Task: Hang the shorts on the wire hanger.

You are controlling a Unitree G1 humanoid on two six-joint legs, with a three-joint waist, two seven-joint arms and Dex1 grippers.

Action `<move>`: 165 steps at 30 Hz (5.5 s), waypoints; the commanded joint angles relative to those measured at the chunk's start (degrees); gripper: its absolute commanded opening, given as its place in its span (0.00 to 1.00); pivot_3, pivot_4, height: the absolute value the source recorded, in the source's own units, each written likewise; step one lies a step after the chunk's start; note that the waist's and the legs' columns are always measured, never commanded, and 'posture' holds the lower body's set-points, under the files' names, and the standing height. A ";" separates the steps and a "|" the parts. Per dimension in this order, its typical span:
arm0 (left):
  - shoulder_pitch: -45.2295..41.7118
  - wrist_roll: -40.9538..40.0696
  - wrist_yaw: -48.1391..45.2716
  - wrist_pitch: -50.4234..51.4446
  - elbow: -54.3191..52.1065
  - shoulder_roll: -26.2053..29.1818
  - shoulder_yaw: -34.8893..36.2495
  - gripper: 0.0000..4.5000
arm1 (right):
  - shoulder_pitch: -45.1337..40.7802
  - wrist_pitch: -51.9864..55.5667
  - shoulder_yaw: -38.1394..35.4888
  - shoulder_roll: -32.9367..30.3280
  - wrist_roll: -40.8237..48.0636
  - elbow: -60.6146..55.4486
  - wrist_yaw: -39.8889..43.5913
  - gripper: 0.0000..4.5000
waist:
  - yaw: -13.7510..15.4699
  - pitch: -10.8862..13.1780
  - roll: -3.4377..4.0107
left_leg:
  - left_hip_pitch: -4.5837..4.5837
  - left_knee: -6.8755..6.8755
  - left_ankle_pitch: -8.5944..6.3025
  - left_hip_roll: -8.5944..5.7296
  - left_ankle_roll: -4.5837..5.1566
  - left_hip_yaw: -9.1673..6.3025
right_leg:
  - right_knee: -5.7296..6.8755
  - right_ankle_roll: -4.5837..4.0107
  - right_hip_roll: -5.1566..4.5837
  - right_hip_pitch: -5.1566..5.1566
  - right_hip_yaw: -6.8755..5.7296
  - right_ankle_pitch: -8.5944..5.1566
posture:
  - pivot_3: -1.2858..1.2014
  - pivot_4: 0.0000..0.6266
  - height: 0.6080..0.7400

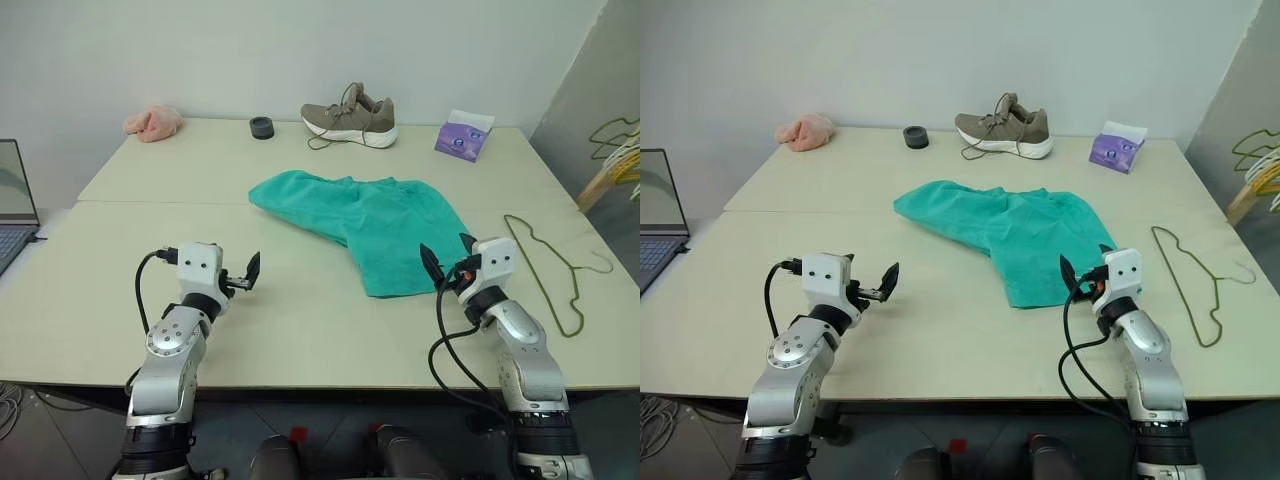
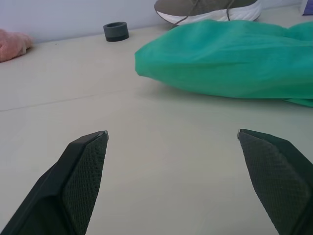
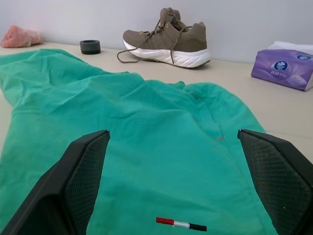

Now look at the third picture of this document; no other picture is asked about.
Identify purple tissue pack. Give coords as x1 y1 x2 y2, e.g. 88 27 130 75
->
250 41 313 93

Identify teal green shorts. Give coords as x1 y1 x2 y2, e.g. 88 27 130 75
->
0 48 278 235

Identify pink towel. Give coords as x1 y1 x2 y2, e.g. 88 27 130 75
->
0 24 45 48

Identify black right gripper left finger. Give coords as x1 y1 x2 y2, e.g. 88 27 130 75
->
0 129 111 235

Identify small black round container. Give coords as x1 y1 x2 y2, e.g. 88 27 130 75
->
79 39 101 55

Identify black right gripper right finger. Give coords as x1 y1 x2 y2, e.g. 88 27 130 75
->
237 129 313 235

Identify brown sneaker with white sole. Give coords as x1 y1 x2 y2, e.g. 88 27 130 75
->
116 7 211 69

